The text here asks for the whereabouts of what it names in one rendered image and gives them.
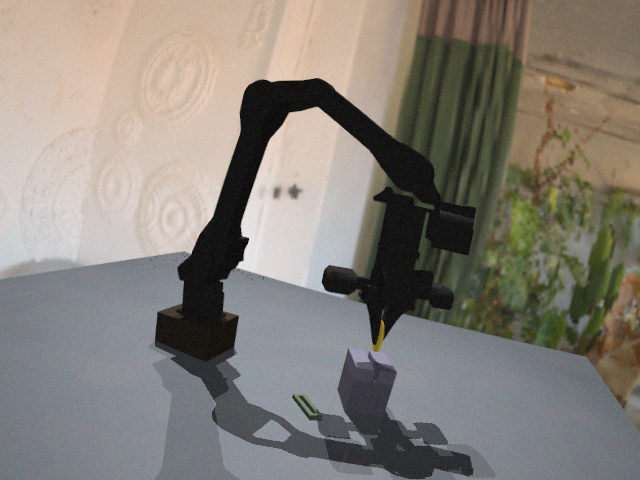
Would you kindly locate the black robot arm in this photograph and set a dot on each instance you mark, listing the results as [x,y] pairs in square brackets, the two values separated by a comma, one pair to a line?
[265,107]

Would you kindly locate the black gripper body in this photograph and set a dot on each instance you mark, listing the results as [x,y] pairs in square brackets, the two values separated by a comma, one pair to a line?
[345,281]

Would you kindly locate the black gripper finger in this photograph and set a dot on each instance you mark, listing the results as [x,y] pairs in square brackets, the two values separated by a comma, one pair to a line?
[391,314]
[375,309]

